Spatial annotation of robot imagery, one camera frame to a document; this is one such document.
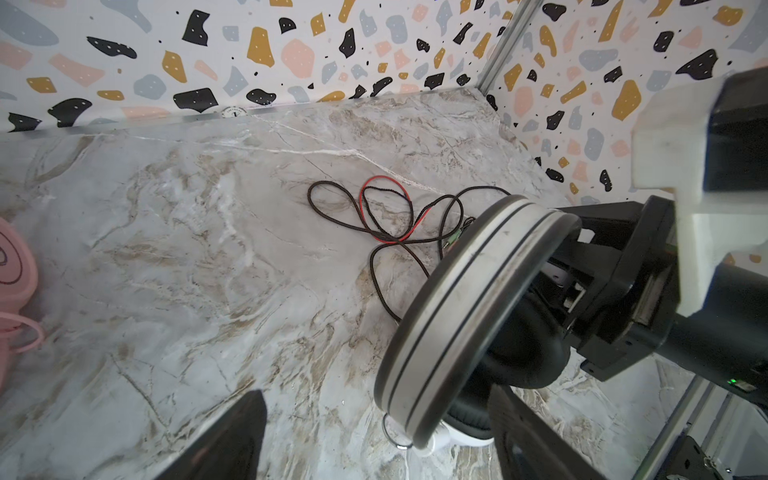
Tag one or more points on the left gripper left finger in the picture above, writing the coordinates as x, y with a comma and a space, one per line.
230, 448

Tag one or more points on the pink headphones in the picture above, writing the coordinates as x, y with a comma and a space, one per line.
19, 282

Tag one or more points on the white black headphones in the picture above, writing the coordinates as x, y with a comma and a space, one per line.
460, 309

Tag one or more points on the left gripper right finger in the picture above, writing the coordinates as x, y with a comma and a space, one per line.
527, 448

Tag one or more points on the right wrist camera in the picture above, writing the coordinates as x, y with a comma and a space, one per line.
707, 142

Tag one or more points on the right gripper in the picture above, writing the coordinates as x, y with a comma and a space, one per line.
617, 296

